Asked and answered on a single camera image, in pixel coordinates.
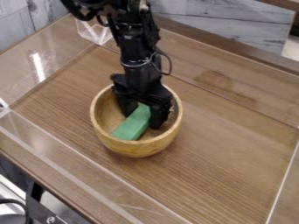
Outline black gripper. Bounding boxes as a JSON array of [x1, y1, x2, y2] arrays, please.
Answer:
[[111, 58, 174, 130]]

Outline green rectangular block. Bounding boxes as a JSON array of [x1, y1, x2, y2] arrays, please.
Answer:
[[112, 104, 151, 141]]

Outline brown wooden bowl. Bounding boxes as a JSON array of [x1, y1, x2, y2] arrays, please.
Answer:
[[90, 86, 183, 158]]

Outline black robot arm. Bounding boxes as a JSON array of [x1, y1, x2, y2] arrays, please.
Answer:
[[60, 0, 174, 130]]

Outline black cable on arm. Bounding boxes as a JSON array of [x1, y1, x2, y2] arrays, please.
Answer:
[[151, 49, 174, 76]]

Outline clear acrylic corner bracket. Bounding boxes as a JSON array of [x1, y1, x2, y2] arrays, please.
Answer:
[[76, 19, 112, 46]]

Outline clear acrylic tray wall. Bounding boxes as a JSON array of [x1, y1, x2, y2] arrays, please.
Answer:
[[0, 107, 190, 224]]

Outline black table leg frame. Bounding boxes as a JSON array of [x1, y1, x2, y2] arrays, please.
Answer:
[[0, 181, 68, 224]]

